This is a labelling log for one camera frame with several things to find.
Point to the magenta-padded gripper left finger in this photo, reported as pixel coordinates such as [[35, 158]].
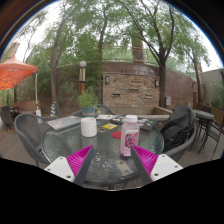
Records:
[[63, 166]]

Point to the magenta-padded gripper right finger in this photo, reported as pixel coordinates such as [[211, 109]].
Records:
[[163, 166]]

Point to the pink drink bottle white cap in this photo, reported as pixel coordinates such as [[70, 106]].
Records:
[[130, 136]]

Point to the black jacket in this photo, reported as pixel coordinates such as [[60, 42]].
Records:
[[178, 128]]

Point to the grey laptop with stickers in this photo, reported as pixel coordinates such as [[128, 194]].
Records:
[[64, 122]]

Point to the white cup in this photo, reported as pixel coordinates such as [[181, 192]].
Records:
[[89, 127]]

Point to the flat round red coaster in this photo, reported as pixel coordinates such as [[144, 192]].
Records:
[[116, 135]]

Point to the blue yellow striped bollard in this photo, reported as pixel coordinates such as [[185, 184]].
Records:
[[53, 109]]

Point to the yellow card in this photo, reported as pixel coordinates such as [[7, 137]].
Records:
[[109, 126]]

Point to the white sticker sheet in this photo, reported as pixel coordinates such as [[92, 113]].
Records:
[[104, 117]]

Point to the dark metal table with chairs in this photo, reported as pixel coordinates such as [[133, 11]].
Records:
[[205, 116]]

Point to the potted plant in blue pot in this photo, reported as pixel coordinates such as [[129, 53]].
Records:
[[88, 100]]

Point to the group of dark chairs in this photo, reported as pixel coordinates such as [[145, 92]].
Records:
[[7, 116]]

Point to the orange canopy tent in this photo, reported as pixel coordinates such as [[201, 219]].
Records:
[[15, 71]]

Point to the grey wall box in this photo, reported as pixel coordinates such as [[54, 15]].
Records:
[[168, 101]]

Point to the wall lamp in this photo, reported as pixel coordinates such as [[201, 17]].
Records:
[[107, 80], [156, 83]]

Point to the brown lamp post white globe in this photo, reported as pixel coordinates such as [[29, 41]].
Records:
[[82, 78]]

